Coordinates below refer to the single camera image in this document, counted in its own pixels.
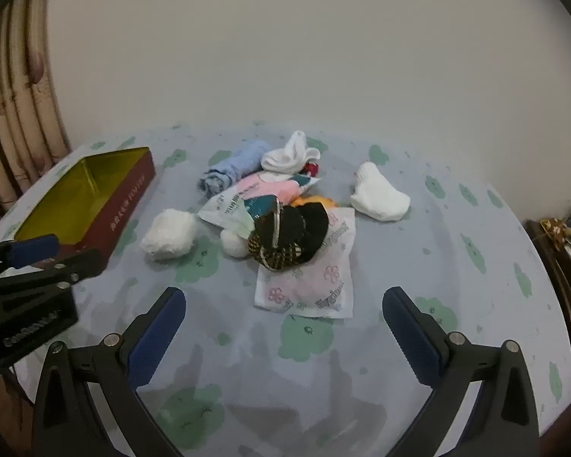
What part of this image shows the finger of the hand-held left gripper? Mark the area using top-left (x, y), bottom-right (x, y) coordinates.
top-left (0, 234), bottom-right (61, 277)
top-left (0, 248), bottom-right (102, 298)

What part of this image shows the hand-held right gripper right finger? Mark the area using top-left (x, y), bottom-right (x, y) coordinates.
top-left (382, 287), bottom-right (541, 457)

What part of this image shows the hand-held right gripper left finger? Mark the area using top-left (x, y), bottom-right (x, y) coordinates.
top-left (31, 287), bottom-right (191, 457)

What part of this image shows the red tin box gold interior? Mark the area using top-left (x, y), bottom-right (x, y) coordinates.
top-left (13, 147), bottom-right (157, 278)

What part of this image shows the white flower print packet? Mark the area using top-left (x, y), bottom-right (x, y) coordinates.
top-left (254, 207), bottom-right (355, 320)

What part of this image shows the small white ball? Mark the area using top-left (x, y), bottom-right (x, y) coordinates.
top-left (220, 228), bottom-right (250, 260)

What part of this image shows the white sock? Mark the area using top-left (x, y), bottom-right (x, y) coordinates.
top-left (349, 161), bottom-right (411, 222)

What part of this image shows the pink teal wet wipes pack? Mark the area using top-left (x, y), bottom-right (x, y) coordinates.
top-left (197, 173), bottom-right (323, 240)

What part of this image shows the dark patterned cloth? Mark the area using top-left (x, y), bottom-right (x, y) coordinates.
top-left (247, 200), bottom-right (334, 272)

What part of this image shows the orange toy figure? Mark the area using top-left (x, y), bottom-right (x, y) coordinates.
top-left (295, 193), bottom-right (336, 210)

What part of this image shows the blue towel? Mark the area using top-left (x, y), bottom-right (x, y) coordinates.
top-left (197, 145), bottom-right (272, 197)

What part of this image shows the beige patterned curtain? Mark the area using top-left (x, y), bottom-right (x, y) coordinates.
top-left (0, 0), bottom-right (73, 243)

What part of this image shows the dark wooden cabinet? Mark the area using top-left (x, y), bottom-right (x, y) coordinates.
top-left (523, 219), bottom-right (571, 344)

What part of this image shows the pile of small trinkets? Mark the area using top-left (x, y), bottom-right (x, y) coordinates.
top-left (538, 205), bottom-right (571, 289)

